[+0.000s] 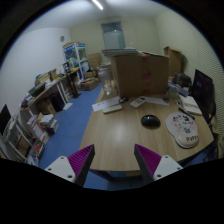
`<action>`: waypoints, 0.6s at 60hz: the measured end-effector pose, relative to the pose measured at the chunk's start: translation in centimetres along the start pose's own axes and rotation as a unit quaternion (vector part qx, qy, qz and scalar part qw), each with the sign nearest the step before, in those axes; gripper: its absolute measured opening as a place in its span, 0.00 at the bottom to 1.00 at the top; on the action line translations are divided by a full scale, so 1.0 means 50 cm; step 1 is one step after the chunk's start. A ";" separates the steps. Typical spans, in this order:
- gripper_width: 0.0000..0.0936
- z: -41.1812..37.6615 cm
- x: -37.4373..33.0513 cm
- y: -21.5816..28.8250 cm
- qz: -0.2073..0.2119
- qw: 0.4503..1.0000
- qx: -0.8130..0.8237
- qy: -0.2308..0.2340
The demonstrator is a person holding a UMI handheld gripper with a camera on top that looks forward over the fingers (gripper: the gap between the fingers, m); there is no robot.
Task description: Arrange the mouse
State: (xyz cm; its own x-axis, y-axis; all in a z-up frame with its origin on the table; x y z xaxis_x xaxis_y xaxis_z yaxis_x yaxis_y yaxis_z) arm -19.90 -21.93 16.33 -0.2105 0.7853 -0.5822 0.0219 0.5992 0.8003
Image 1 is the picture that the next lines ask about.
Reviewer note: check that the tall cardboard box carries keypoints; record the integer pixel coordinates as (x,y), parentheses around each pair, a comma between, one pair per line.
(175,59)

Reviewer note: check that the white remote control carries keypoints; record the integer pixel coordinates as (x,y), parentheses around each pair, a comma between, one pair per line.
(138,102)

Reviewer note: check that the wooden side desk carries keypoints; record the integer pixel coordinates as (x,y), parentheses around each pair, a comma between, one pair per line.
(57,83)

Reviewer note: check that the stack of books on floor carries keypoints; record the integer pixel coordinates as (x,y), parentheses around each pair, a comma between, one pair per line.
(48,123)

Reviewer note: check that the black pen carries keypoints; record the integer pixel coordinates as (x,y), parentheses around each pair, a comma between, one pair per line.
(185,112)

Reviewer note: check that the large cardboard box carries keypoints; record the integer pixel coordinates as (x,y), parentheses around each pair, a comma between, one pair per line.
(140,75)

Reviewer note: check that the black monitor at left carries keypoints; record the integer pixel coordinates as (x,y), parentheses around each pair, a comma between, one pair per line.
(5,116)

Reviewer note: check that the white paper under box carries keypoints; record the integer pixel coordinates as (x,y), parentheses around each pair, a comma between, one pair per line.
(157,101)

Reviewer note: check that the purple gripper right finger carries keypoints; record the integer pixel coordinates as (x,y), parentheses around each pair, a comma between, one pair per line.
(153,166)

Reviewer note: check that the black monitor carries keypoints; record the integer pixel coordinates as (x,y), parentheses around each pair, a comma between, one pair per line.
(5,116)
(202,90)

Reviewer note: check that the small black round object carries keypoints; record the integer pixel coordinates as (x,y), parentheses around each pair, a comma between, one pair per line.
(123,99)

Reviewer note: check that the white paper sheet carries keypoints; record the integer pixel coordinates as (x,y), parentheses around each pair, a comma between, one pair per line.
(104,104)

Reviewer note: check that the cardboard box on floor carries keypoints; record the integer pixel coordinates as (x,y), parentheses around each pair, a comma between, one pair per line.
(89,84)

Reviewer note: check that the white patterned mouse pad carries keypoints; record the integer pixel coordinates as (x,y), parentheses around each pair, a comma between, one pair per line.
(183,128)

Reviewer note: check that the open notebook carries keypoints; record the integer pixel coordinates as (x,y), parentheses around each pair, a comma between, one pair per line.
(190,105)

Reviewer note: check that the beige remote control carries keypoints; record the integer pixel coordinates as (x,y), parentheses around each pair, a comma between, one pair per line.
(112,109)

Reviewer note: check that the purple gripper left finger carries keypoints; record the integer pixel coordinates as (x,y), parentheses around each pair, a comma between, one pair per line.
(75,167)

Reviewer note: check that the ceiling light tube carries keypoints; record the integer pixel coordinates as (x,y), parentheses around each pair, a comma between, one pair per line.
(97,4)

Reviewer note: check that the black computer mouse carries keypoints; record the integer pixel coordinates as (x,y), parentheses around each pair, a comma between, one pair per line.
(150,121)

